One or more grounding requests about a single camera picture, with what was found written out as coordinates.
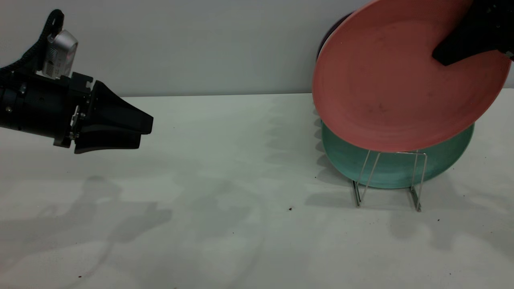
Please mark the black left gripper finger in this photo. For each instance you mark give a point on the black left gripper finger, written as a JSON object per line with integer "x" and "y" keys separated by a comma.
{"x": 116, "y": 114}
{"x": 108, "y": 142}

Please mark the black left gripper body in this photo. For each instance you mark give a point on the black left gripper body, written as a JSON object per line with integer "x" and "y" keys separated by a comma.
{"x": 44, "y": 108}

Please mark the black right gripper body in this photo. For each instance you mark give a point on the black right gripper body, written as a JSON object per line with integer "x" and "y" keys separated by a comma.
{"x": 509, "y": 24}

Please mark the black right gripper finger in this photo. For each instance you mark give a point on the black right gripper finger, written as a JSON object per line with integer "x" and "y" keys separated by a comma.
{"x": 470, "y": 40}

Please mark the pink round plate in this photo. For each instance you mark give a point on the pink round plate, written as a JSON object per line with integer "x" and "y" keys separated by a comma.
{"x": 393, "y": 84}

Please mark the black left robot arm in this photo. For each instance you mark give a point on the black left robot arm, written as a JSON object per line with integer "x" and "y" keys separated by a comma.
{"x": 8, "y": 104}

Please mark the dark purple round plate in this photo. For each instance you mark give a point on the dark purple round plate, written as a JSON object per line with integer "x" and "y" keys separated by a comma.
{"x": 335, "y": 29}

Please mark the green round plate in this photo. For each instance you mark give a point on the green round plate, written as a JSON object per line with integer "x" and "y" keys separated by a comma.
{"x": 393, "y": 168}

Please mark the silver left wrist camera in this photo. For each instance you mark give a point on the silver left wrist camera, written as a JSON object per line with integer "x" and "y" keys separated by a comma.
{"x": 60, "y": 54}

